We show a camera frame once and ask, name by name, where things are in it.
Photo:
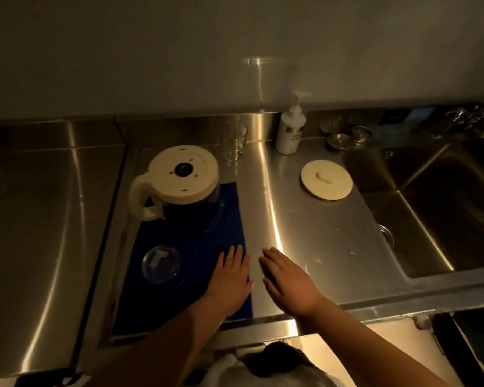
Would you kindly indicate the metal sink stopper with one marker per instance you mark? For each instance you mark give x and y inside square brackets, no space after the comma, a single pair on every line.
[361,136]

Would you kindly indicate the person's shirt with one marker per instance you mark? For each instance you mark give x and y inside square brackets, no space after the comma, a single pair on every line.
[226,374]

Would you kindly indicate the chrome faucet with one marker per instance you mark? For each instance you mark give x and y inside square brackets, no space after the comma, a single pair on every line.
[468,116]

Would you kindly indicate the white pump soap bottle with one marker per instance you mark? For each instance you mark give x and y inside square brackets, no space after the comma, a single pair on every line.
[288,137]

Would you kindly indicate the glass kettle with cream base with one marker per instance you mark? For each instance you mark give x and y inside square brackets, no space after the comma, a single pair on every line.
[197,181]

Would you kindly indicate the tall clear drinking glass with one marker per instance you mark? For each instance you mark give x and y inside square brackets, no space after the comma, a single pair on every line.
[234,145]

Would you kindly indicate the black control panel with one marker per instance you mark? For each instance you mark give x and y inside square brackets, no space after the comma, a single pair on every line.
[393,116]

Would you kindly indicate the dark blue cloth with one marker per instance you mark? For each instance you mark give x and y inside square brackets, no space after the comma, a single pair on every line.
[201,253]

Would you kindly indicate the stainless steel sink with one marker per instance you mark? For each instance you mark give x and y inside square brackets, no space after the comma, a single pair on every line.
[447,221]

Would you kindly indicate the short clear drinking glass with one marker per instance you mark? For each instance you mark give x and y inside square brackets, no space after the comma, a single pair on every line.
[161,266]

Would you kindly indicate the dark trash bin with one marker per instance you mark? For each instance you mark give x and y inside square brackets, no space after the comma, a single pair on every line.
[476,350]

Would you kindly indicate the person's right forearm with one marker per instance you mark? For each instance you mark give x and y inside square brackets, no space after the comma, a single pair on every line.
[367,350]

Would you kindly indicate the person's left forearm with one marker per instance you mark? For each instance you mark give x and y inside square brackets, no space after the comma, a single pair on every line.
[157,350]

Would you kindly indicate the cream round kettle lid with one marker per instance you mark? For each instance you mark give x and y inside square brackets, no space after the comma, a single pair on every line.
[334,189]

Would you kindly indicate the person's right hand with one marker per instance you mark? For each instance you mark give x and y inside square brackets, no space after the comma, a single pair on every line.
[292,286]

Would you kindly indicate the person's left hand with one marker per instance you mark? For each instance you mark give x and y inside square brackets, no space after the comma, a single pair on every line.
[230,282]

